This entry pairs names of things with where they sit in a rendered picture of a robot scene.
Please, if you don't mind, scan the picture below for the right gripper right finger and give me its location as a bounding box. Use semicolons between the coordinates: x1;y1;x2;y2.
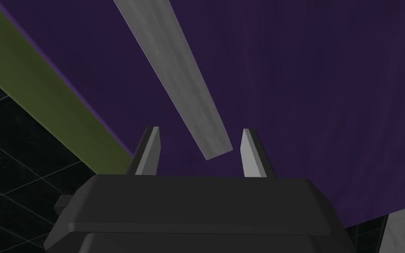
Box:
240;128;277;178

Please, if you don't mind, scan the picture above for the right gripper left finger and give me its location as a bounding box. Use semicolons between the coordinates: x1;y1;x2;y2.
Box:
126;126;161;176

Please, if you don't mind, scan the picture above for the grey bar handle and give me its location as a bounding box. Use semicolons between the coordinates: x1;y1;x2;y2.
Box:
113;0;234;161

